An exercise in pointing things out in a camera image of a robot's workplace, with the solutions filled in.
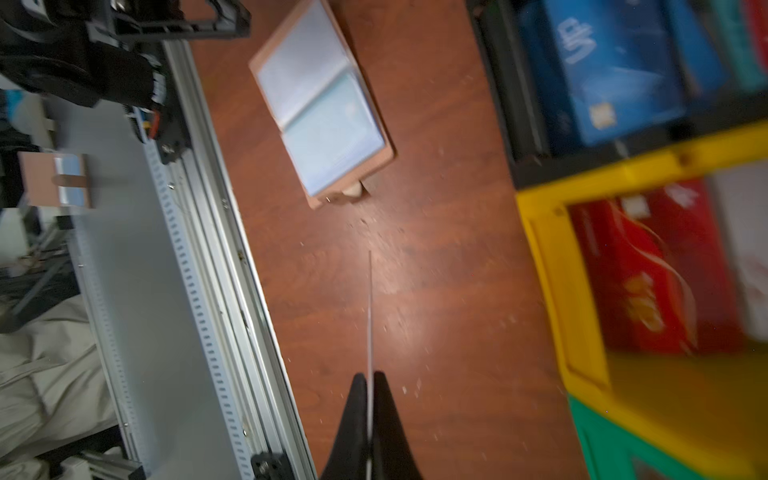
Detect red VIP card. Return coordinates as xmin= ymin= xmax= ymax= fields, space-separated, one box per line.
xmin=568 ymin=179 xmax=745 ymax=355

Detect blue VIP card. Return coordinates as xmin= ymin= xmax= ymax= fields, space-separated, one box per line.
xmin=518 ymin=1 xmax=685 ymax=155

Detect cards in yellow bin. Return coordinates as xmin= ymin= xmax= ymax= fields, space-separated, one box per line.
xmin=707 ymin=160 xmax=767 ymax=343

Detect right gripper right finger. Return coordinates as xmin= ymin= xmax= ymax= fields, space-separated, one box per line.
xmin=371 ymin=371 xmax=423 ymax=480

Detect person in beige coat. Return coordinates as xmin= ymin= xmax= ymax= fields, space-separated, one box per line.
xmin=1 ymin=295 xmax=117 ymax=479

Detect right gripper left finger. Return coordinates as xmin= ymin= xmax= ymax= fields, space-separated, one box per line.
xmin=320 ymin=373 xmax=369 ymax=480

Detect tan leather card holder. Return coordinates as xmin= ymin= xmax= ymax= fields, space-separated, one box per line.
xmin=249 ymin=1 xmax=395 ymax=209

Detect spare tan card holder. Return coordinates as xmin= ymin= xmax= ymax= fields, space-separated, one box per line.
xmin=18 ymin=152 xmax=91 ymax=209

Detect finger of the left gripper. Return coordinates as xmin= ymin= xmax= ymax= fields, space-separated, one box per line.
xmin=104 ymin=1 xmax=251 ymax=41

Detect green storage bin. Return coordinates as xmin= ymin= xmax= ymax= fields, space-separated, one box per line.
xmin=568 ymin=393 xmax=705 ymax=479

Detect aluminium mounting rail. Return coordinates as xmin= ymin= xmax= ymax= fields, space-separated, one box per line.
xmin=145 ymin=41 xmax=317 ymax=479

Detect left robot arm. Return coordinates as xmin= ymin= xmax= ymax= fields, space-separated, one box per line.
xmin=1 ymin=1 xmax=251 ymax=111

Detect black storage bin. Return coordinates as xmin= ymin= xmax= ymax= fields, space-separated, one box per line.
xmin=466 ymin=1 xmax=767 ymax=190

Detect yellow storage bin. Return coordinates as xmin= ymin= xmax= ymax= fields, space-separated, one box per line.
xmin=517 ymin=121 xmax=767 ymax=479

